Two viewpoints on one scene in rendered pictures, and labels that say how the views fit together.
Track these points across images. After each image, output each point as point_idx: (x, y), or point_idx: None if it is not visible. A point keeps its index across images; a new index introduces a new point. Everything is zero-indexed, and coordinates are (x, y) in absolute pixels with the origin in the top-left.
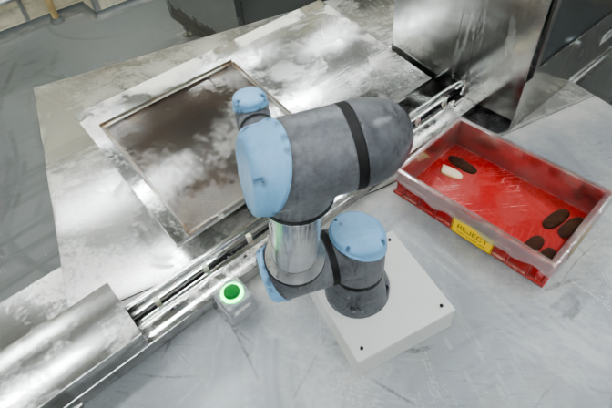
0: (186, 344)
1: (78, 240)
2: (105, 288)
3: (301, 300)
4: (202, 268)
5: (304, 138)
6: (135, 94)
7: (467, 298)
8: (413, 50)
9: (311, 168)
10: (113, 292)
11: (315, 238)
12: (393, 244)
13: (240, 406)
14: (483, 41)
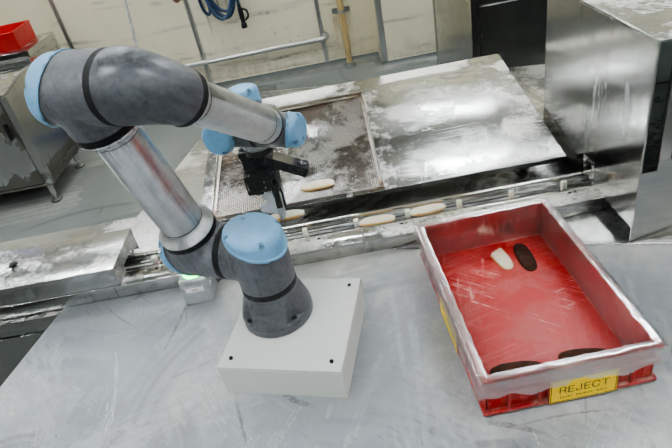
0: (148, 301)
1: None
2: (125, 231)
3: None
4: None
5: (58, 60)
6: (265, 103)
7: (391, 383)
8: (557, 119)
9: (52, 83)
10: (126, 235)
11: (147, 189)
12: (348, 290)
13: (135, 362)
14: (605, 111)
